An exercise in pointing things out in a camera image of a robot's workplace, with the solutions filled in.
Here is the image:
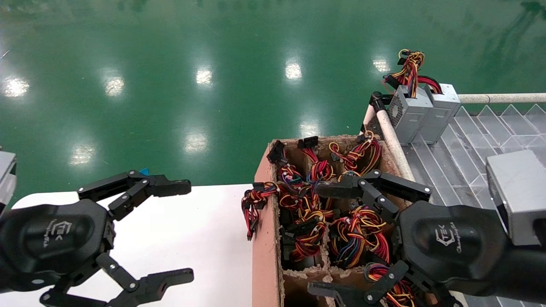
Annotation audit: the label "clear ribbed plastic sheet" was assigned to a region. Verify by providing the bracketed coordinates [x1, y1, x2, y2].
[401, 104, 546, 307]

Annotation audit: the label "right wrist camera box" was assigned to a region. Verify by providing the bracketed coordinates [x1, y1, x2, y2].
[486, 149, 546, 247]

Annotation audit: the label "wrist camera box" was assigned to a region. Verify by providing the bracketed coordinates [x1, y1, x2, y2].
[0, 149, 17, 206]
[486, 149, 546, 247]

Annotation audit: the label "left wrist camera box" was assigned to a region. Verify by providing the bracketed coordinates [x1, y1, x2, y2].
[0, 149, 17, 206]

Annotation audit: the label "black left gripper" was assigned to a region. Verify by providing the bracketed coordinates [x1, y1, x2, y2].
[0, 170, 195, 307]

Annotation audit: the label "divided brown cardboard box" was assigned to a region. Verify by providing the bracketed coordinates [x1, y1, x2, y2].
[253, 135, 427, 307]

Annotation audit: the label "grey power supply red wires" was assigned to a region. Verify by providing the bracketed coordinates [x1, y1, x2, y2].
[416, 75, 462, 145]

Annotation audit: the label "black pipe connector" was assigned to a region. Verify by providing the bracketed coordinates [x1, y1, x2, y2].
[369, 90, 392, 113]

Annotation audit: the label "short white rack pipe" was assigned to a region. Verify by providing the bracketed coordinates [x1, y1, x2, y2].
[361, 104, 378, 133]

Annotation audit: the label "colourful wire bundle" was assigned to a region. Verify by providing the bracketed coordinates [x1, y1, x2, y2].
[241, 181, 280, 242]

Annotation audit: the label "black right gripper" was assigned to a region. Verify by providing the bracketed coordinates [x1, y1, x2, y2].
[307, 169, 546, 307]

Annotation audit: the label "grey power supply yellow wires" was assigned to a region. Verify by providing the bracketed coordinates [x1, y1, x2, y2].
[383, 49, 434, 147]

